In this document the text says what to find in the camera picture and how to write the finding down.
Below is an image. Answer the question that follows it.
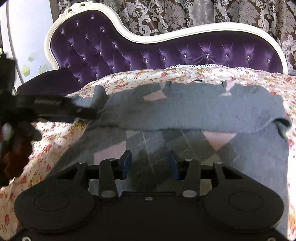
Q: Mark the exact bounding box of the grey argyle knit sweater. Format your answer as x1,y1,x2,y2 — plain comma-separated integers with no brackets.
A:
48,82,291,240

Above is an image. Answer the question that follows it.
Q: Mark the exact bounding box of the floral bed sheet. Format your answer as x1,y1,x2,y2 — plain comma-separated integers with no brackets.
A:
1,65,295,240

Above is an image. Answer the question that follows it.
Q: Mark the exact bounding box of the purple tufted white-framed headboard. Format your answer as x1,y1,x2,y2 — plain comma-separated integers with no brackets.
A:
17,2,288,95

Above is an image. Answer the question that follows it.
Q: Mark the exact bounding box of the brown silver damask curtain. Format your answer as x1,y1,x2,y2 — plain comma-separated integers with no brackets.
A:
58,1,295,75

